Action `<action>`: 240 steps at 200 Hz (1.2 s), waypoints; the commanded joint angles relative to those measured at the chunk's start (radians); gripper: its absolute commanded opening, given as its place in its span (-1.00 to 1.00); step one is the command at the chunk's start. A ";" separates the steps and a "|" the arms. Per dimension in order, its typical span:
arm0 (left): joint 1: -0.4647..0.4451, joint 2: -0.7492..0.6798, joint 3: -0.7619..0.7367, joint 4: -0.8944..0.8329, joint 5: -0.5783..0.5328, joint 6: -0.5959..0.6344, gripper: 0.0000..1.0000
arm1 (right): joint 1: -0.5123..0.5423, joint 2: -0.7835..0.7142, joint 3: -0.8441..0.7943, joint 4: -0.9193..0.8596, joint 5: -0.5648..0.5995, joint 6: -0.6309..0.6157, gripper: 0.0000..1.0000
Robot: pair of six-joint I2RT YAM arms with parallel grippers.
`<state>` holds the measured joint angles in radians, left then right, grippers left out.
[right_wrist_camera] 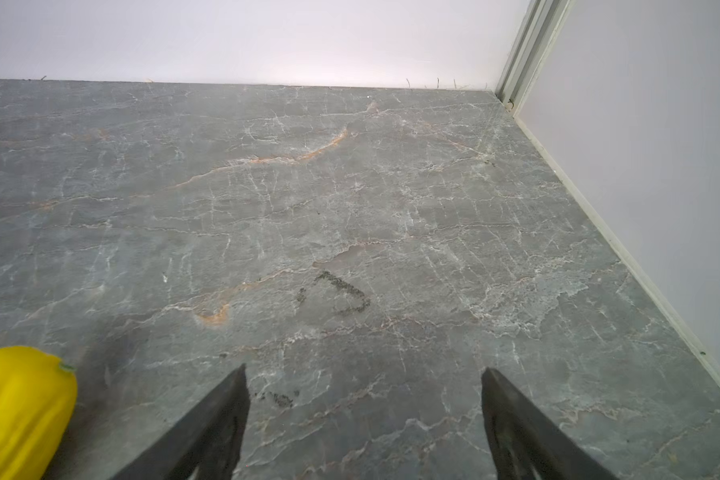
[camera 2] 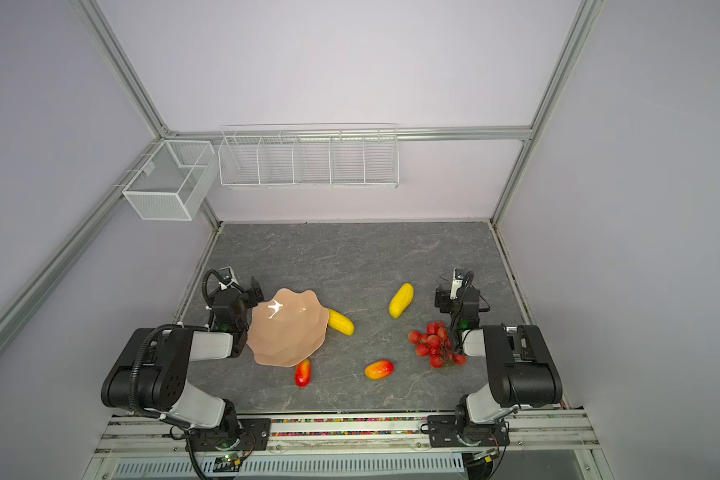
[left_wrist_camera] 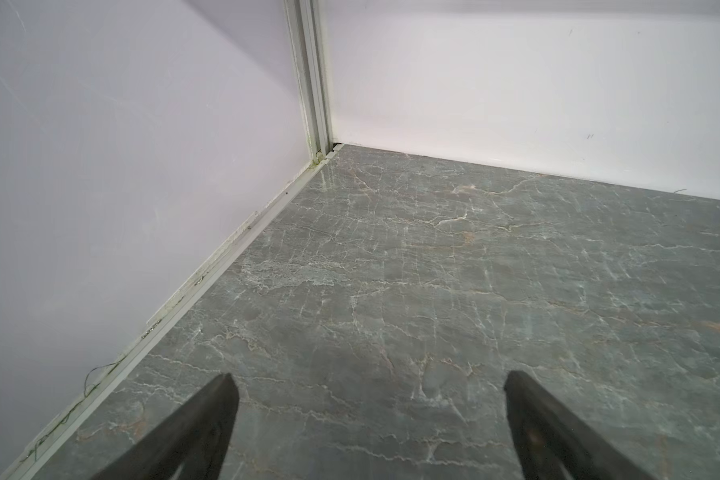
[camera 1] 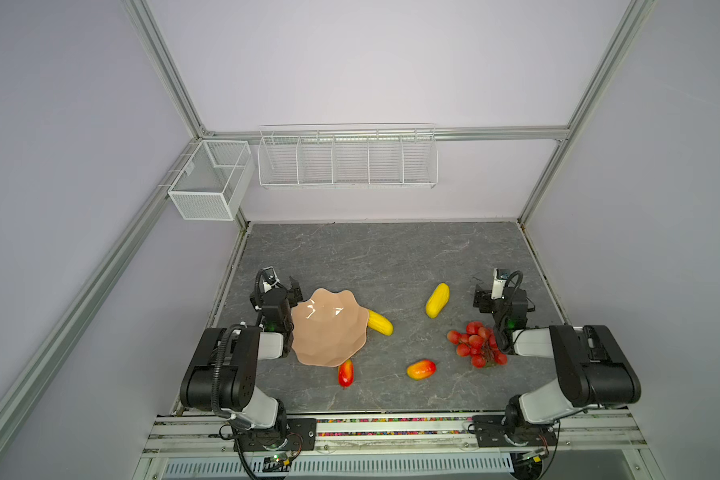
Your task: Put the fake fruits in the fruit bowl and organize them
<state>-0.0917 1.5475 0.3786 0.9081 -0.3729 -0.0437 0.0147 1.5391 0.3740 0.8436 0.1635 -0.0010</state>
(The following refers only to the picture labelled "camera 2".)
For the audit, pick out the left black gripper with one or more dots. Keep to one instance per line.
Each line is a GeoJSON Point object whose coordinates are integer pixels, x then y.
{"type": "Point", "coordinates": [254, 292]}

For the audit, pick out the red fake fruit cluster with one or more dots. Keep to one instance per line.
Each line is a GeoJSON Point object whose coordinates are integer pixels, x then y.
{"type": "Point", "coordinates": [434, 344]}

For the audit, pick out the peach wavy fruit bowl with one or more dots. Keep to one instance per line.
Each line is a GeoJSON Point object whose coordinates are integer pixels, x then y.
{"type": "Point", "coordinates": [287, 329]}

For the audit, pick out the smooth yellow fake fruit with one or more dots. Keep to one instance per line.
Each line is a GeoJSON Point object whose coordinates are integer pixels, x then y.
{"type": "Point", "coordinates": [401, 300]}

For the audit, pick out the red yellow fake mango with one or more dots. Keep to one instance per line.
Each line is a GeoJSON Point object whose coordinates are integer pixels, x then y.
{"type": "Point", "coordinates": [303, 373]}

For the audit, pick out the red orange fake mango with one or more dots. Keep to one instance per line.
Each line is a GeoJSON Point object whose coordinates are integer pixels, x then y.
{"type": "Point", "coordinates": [379, 370]}

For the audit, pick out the textured yellow fake fruit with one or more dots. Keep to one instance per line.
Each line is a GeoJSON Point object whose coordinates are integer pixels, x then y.
{"type": "Point", "coordinates": [340, 323]}

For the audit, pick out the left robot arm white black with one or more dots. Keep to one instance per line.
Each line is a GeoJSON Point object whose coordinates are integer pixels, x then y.
{"type": "Point", "coordinates": [149, 378]}

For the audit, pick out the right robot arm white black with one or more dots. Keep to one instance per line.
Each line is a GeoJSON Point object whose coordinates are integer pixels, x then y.
{"type": "Point", "coordinates": [520, 374]}

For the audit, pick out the small white mesh basket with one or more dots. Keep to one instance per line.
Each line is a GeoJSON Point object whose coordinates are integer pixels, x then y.
{"type": "Point", "coordinates": [174, 180]}

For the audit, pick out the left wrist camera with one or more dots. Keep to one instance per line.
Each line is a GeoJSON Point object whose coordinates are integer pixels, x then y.
{"type": "Point", "coordinates": [227, 276]}

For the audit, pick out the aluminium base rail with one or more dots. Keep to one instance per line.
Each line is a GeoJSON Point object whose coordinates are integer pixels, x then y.
{"type": "Point", "coordinates": [407, 432]}

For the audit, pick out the long white wire basket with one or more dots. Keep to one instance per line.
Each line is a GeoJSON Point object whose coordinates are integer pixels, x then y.
{"type": "Point", "coordinates": [309, 155]}

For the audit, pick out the aluminium frame post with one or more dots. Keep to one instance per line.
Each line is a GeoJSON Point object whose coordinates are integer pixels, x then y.
{"type": "Point", "coordinates": [101, 33]}

